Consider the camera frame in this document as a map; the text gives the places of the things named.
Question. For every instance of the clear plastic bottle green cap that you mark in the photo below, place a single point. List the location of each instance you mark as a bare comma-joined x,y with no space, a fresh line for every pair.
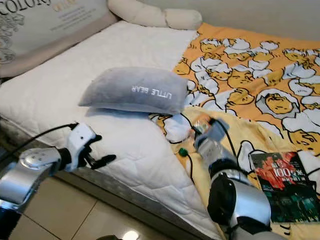
201,121

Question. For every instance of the grey Little Bear pillow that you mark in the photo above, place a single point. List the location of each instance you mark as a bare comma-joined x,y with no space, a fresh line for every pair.
120,90

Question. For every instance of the yellow cartoon egg blanket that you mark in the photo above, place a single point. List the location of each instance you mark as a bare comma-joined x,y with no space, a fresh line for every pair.
255,75

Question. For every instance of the red and green book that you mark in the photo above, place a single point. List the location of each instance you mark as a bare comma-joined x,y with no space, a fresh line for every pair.
280,185

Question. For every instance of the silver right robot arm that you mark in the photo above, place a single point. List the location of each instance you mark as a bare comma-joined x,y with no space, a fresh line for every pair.
255,205

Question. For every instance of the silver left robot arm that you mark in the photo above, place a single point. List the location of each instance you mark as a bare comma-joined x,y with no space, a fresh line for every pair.
30,172

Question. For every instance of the grey fabric bed base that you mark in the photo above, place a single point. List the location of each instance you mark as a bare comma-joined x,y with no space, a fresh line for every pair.
130,200

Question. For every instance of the white quilted mattress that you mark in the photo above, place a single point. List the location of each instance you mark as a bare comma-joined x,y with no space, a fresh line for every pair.
60,95

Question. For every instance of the beige bolster cushion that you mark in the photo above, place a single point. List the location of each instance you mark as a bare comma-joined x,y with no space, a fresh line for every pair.
140,14

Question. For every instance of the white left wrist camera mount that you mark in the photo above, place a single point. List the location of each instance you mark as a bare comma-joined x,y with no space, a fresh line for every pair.
82,140

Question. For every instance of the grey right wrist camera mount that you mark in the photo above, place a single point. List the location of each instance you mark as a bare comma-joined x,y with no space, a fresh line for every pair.
219,131

